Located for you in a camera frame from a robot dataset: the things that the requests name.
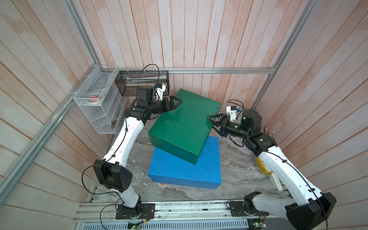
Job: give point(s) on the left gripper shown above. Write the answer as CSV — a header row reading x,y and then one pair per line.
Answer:
x,y
172,104

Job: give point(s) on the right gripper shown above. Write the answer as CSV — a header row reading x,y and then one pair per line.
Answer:
x,y
224,120

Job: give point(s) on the green shoebox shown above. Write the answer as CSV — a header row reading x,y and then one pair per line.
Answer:
x,y
183,131

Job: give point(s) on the blue shoebox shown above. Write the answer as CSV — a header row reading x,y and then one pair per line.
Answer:
x,y
206,173

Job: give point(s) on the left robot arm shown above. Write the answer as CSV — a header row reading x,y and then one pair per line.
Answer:
x,y
111,171

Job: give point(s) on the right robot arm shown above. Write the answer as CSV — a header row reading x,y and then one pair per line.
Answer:
x,y
308,206

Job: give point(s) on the paper in black basket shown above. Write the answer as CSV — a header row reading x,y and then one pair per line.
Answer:
x,y
146,79

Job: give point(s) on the pencils in cup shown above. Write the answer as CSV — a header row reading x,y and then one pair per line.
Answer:
x,y
270,133

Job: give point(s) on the yellow clock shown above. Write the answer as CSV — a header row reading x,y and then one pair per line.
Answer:
x,y
265,169

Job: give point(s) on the tape roll in shelf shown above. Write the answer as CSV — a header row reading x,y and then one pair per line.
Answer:
x,y
95,98

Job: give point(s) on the white remote control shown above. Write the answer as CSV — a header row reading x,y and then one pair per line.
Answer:
x,y
276,183

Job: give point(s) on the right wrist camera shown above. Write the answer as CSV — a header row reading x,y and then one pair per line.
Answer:
x,y
233,112

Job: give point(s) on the black wire mesh basket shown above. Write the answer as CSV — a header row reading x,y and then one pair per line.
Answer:
x,y
130,89

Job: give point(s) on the white wire mesh shelf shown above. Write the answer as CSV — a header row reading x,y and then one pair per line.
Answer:
x,y
105,117

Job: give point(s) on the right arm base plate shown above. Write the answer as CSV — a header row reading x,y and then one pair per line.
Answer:
x,y
238,209

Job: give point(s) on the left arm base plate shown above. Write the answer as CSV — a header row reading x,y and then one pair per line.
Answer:
x,y
141,211

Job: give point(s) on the aluminium rail frame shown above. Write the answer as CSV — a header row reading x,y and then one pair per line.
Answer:
x,y
105,213

